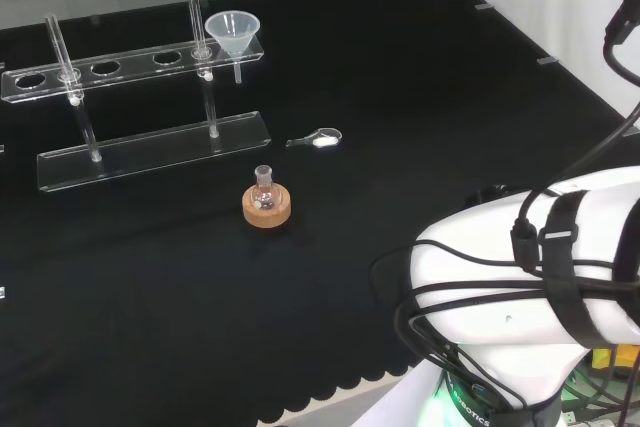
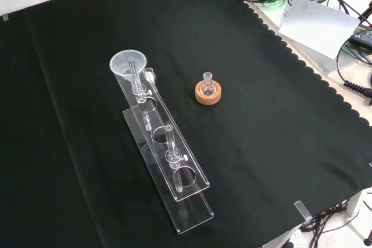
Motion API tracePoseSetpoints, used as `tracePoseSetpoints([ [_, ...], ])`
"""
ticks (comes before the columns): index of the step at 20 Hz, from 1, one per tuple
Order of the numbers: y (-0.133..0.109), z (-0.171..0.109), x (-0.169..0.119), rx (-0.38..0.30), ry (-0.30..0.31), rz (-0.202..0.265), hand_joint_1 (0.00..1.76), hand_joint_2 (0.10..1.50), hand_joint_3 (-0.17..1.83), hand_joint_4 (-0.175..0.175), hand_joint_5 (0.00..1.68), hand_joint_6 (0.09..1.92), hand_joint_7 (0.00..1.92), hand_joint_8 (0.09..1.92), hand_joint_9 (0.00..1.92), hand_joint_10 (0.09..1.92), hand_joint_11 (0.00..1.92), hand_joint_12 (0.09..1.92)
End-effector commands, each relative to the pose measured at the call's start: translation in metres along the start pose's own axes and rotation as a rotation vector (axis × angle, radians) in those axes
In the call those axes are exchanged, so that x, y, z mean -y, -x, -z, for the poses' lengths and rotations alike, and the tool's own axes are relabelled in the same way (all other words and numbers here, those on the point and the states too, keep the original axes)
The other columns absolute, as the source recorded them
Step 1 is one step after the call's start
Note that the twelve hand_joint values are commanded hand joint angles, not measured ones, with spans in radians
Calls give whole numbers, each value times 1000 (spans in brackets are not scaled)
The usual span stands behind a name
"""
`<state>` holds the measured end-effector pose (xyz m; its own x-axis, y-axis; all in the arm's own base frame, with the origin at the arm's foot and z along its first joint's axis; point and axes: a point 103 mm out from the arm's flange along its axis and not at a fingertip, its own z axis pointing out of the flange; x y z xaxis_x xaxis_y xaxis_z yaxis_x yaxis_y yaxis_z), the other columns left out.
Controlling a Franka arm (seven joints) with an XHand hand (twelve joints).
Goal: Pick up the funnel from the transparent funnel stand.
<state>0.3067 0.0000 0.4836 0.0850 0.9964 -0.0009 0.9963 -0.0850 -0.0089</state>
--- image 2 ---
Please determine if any clear acrylic funnel stand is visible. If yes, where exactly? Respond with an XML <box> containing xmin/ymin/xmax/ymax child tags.
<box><xmin>112</xmin><ymin>55</ymin><xmax>215</xmax><ymax>235</ymax></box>

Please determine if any translucent plastic funnel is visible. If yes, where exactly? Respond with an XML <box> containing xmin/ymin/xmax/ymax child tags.
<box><xmin>109</xmin><ymin>49</ymin><xmax>148</xmax><ymax>82</ymax></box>

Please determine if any small round-bottom glass flask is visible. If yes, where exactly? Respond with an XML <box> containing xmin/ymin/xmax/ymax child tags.
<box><xmin>199</xmin><ymin>71</ymin><xmax>217</xmax><ymax>96</ymax></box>

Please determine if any black table cloth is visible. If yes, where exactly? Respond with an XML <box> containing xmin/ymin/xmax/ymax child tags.
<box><xmin>0</xmin><ymin>0</ymin><xmax>372</xmax><ymax>248</ymax></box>

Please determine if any pale board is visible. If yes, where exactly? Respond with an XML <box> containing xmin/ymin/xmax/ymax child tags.
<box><xmin>278</xmin><ymin>0</ymin><xmax>361</xmax><ymax>60</ymax></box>

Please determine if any white power strip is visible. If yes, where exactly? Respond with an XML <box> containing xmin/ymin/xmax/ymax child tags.
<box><xmin>285</xmin><ymin>228</ymin><xmax>303</xmax><ymax>248</ymax></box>

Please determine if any black power adapter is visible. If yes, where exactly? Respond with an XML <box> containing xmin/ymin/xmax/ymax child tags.
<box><xmin>349</xmin><ymin>24</ymin><xmax>372</xmax><ymax>47</ymax></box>

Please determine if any grey table leg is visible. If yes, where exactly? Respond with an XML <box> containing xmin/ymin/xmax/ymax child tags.
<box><xmin>346</xmin><ymin>190</ymin><xmax>363</xmax><ymax>217</ymax></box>

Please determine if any cork ring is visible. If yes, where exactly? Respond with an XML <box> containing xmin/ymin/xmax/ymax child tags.
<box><xmin>194</xmin><ymin>81</ymin><xmax>223</xmax><ymax>105</ymax></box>

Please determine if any black looped cable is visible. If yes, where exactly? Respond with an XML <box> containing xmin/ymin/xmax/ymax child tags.
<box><xmin>336</xmin><ymin>36</ymin><xmax>372</xmax><ymax>84</ymax></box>

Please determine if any black coiled cable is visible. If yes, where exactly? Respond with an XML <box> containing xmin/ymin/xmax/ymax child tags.
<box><xmin>343</xmin><ymin>80</ymin><xmax>372</xmax><ymax>98</ymax></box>

